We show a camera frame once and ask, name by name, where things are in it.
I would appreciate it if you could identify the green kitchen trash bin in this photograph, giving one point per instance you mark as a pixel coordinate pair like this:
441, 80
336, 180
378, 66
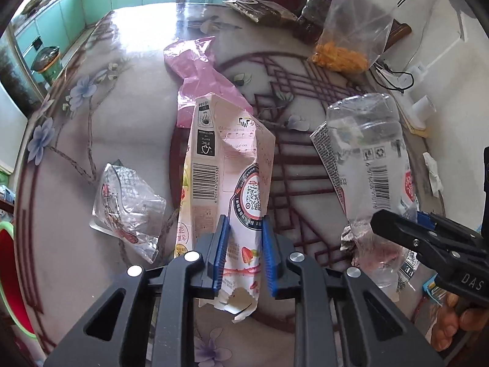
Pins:
47, 63

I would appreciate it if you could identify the wooden chair by wall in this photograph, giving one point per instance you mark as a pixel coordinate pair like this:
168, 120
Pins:
398, 32

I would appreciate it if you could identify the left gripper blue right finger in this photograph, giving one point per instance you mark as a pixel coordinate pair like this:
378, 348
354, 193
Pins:
270, 255

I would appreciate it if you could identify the teal kitchen cabinets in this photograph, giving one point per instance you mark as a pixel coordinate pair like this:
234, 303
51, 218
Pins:
61, 22

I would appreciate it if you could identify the zip bag with orange snacks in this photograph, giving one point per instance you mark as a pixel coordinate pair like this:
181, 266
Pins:
354, 35

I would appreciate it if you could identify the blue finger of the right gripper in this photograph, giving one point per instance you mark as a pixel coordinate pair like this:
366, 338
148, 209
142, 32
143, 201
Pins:
411, 235
434, 221

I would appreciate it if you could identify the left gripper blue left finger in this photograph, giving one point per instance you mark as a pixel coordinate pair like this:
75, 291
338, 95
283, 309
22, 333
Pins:
219, 250

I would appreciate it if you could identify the person's right hand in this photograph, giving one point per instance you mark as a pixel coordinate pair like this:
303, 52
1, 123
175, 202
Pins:
449, 322

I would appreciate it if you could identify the white desk lamp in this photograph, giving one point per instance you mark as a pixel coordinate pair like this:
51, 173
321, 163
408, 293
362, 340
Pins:
420, 74

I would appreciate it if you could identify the pink white snack bag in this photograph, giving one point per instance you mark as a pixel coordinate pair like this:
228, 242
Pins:
225, 183

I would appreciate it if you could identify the black snack packet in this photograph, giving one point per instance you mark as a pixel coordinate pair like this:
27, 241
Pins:
262, 12

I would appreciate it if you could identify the dark drink bottle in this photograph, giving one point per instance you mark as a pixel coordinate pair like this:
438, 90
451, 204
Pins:
309, 25

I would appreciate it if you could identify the crumpled white tissue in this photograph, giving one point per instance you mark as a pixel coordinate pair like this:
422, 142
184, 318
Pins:
433, 175

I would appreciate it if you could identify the floral table cloth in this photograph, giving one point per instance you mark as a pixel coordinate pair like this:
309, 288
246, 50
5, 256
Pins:
116, 101

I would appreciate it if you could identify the clear crushed plastic bottle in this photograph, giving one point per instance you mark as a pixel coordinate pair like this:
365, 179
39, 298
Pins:
361, 145

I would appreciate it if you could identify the red bin with green rim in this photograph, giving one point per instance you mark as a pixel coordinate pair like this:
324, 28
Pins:
11, 294

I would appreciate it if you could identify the pink plastic bag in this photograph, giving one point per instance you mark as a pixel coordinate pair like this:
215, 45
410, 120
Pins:
193, 61

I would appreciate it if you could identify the clear plastic cup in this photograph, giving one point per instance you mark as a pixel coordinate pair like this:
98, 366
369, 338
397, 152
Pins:
126, 207

